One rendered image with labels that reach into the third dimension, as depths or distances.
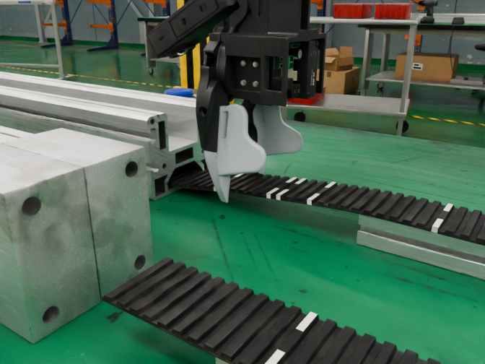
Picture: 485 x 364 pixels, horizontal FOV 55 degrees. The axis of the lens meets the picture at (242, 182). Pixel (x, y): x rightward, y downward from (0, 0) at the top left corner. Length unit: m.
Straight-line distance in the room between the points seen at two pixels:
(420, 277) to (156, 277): 0.19
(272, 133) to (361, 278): 0.18
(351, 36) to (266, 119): 7.98
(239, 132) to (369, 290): 0.17
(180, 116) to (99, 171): 0.23
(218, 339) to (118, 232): 0.12
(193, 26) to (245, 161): 0.13
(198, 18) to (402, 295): 0.28
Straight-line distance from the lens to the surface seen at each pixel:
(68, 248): 0.30
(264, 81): 0.38
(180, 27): 0.44
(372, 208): 0.38
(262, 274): 0.34
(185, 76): 3.86
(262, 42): 0.37
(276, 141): 0.46
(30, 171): 0.29
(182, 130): 0.52
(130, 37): 11.40
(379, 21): 3.32
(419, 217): 0.38
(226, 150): 0.41
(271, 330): 0.24
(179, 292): 0.27
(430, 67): 5.24
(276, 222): 0.42
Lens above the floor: 0.96
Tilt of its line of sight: 21 degrees down
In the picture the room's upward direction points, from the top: straight up
